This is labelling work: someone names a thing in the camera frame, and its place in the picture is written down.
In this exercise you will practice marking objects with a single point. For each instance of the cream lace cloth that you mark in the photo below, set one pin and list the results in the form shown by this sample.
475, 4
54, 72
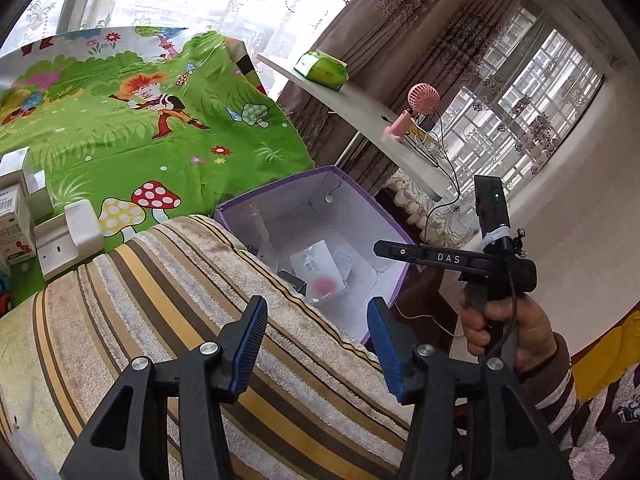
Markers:
440, 210

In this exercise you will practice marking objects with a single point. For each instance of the white charger box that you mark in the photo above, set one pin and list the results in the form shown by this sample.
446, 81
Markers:
65, 240

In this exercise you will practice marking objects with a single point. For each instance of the striped beige towel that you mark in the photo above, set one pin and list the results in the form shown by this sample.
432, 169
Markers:
150, 300

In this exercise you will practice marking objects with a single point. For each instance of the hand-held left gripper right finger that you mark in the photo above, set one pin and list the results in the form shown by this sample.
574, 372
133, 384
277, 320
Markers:
385, 355

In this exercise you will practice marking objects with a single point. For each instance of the green cartoon printed sheet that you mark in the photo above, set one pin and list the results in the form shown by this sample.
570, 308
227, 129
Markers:
125, 125

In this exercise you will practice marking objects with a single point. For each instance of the yellow flat item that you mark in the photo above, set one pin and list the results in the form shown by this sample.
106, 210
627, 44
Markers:
422, 136

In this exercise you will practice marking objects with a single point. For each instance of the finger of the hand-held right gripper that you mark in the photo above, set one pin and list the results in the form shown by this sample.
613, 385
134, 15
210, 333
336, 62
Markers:
400, 251

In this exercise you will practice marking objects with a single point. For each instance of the white shelf board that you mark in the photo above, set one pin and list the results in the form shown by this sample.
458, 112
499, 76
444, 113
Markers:
350, 105

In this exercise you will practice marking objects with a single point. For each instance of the purple cardboard box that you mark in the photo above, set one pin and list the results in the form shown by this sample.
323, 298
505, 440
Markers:
300, 210

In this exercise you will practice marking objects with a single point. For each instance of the pink handheld fan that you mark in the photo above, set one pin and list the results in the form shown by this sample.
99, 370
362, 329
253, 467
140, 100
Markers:
422, 97

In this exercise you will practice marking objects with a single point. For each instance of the green tissue pack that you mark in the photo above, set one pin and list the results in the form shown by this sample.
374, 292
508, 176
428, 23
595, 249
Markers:
322, 70

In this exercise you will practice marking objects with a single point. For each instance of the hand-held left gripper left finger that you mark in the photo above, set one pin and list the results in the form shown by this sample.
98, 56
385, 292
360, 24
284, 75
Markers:
250, 345

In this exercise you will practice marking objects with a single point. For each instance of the yellow cloth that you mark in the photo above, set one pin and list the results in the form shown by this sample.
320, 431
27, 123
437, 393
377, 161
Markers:
605, 355

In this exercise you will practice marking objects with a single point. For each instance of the brown curtain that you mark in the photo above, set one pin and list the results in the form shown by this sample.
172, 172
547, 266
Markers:
400, 25

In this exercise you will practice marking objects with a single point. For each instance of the white cube box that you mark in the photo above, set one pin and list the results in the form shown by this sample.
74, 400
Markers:
25, 180

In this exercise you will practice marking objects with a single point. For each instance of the person's right forearm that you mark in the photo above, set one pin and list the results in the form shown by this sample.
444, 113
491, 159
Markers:
555, 390

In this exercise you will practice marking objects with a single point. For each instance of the black small object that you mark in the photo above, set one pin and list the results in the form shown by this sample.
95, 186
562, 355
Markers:
292, 282

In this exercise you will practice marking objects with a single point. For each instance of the white box with barcode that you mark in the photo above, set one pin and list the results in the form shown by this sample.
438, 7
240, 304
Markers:
15, 230

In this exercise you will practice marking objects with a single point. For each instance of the floral sheer curtain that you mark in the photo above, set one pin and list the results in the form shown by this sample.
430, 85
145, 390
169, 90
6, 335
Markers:
525, 105

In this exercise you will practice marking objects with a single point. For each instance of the person's right hand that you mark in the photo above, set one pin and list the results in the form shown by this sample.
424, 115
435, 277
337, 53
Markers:
535, 330

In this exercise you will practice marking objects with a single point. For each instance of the clear case with pink item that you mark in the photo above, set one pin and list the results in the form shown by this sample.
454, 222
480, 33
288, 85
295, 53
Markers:
320, 275

